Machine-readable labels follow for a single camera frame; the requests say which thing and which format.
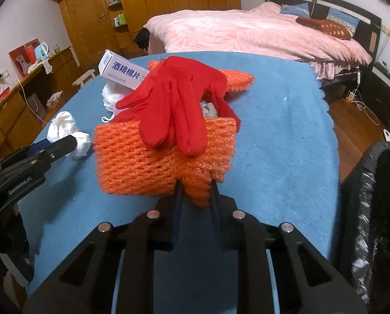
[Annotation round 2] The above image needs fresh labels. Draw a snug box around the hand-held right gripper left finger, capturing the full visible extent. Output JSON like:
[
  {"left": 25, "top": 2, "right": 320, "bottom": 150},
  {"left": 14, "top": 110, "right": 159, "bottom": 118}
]
[{"left": 23, "top": 180, "right": 183, "bottom": 314}]

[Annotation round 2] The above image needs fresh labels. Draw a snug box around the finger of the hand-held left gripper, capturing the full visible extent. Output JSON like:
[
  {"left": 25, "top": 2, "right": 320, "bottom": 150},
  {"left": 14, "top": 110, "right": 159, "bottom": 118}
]
[
  {"left": 0, "top": 135, "right": 78, "bottom": 187},
  {"left": 0, "top": 139, "right": 57, "bottom": 171}
]

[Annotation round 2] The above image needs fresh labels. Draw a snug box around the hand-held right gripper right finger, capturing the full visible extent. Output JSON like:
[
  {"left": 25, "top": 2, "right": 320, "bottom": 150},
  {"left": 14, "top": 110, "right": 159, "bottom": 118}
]
[{"left": 210, "top": 179, "right": 368, "bottom": 314}]

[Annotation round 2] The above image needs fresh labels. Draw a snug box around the white tissue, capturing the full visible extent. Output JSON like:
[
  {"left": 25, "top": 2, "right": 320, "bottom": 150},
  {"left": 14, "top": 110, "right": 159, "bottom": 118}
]
[
  {"left": 101, "top": 83, "right": 140, "bottom": 123},
  {"left": 71, "top": 131, "right": 92, "bottom": 160},
  {"left": 47, "top": 111, "right": 79, "bottom": 143}
]

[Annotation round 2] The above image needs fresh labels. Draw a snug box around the white cardboard box blue print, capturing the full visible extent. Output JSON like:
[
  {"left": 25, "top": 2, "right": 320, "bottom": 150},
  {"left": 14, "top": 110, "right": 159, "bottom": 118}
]
[{"left": 98, "top": 50, "right": 150, "bottom": 90}]

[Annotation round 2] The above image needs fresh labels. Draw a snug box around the red fabric glove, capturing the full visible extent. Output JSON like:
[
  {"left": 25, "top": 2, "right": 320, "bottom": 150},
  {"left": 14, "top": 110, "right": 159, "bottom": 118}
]
[{"left": 115, "top": 56, "right": 241, "bottom": 157}]

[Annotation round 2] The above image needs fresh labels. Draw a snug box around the black trash bag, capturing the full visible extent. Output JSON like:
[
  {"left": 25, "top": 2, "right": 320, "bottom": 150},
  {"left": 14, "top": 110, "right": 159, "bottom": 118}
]
[{"left": 340, "top": 142, "right": 390, "bottom": 314}]

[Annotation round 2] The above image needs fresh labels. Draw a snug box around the person's left forearm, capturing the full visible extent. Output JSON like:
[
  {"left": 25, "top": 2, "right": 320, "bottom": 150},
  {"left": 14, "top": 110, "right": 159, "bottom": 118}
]
[{"left": 0, "top": 209, "right": 35, "bottom": 290}]

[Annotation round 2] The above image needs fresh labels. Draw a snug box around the wooden sideboard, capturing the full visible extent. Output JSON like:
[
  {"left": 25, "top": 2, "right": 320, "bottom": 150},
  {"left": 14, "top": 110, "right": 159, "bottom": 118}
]
[{"left": 0, "top": 46, "right": 84, "bottom": 167}]

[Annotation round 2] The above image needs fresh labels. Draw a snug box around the white rag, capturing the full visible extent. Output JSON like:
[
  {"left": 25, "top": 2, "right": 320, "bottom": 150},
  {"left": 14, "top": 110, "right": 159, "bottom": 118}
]
[{"left": 46, "top": 91, "right": 63, "bottom": 107}]

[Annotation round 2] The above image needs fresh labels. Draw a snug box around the small white wooden stool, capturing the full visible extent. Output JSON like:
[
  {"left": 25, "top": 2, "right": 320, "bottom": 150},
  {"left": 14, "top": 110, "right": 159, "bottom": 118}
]
[{"left": 71, "top": 69, "right": 96, "bottom": 90}]

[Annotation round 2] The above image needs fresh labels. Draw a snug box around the white cloth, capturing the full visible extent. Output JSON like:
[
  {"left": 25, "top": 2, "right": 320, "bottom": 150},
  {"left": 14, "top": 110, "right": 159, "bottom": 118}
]
[{"left": 28, "top": 59, "right": 53, "bottom": 74}]

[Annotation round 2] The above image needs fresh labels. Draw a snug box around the red gift box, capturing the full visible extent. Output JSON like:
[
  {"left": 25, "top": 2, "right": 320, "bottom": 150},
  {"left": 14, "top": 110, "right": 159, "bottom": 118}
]
[{"left": 8, "top": 39, "right": 40, "bottom": 77}]

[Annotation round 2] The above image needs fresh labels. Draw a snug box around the grey crumpled wrapper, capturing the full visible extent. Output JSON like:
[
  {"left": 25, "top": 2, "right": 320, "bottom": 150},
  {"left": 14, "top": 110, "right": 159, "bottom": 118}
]
[{"left": 200, "top": 102, "right": 220, "bottom": 118}]

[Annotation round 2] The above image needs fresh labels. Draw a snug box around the light blue kettle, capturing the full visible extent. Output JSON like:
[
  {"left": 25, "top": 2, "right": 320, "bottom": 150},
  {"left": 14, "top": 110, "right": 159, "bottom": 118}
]
[{"left": 35, "top": 41, "right": 50, "bottom": 61}]

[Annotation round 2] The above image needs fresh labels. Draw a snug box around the black cloth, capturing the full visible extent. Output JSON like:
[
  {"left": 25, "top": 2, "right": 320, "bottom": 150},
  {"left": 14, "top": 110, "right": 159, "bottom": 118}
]
[{"left": 133, "top": 28, "right": 150, "bottom": 53}]

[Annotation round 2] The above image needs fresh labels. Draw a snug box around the bed with pink blanket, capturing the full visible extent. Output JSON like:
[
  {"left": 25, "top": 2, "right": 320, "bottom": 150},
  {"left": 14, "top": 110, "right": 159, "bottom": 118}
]
[{"left": 143, "top": 2, "right": 373, "bottom": 81}]

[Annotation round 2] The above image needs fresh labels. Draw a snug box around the dark nightstand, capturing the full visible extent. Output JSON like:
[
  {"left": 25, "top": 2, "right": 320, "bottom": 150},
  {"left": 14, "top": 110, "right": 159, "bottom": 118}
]
[{"left": 366, "top": 62, "right": 390, "bottom": 131}]

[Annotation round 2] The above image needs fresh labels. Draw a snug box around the brown dotted pillow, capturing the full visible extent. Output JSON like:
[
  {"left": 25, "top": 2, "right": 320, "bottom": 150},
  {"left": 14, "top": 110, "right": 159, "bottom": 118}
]
[{"left": 296, "top": 16, "right": 354, "bottom": 40}]

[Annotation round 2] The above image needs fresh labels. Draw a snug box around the blue pillow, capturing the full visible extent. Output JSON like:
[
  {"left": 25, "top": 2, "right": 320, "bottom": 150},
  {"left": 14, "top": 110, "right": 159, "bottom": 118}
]
[
  {"left": 327, "top": 7, "right": 359, "bottom": 31},
  {"left": 280, "top": 3, "right": 312, "bottom": 17}
]

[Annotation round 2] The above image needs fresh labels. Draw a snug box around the dark wooden bed headboard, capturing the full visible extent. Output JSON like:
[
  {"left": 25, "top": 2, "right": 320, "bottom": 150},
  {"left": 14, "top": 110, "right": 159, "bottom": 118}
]
[{"left": 266, "top": 0, "right": 382, "bottom": 53}]

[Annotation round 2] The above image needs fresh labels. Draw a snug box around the white power strip with cable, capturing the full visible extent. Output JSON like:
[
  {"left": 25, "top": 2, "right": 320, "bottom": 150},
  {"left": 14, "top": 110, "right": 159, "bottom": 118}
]
[{"left": 347, "top": 69, "right": 381, "bottom": 125}]

